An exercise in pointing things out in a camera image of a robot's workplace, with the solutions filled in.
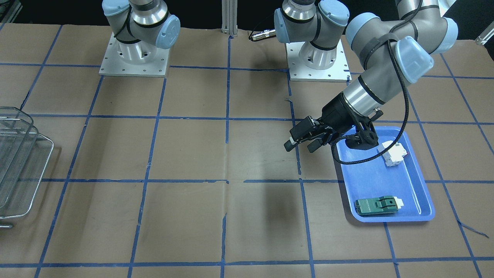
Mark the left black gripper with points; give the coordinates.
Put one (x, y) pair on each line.
(335, 112)

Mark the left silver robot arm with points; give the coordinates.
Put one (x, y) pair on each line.
(393, 54)

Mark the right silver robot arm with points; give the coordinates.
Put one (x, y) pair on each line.
(141, 27)

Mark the blue plastic tray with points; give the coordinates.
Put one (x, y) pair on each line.
(405, 181)

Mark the white circuit breaker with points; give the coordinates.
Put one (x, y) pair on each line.
(395, 155)

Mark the green terminal block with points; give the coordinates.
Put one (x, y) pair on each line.
(378, 205)

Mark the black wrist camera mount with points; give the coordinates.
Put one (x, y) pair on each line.
(365, 137)

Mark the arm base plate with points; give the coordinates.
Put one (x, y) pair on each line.
(134, 60)
(318, 61)

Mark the aluminium frame post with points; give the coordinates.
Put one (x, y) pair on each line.
(229, 9)

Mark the silver wire mesh shelf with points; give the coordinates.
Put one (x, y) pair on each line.
(24, 156)

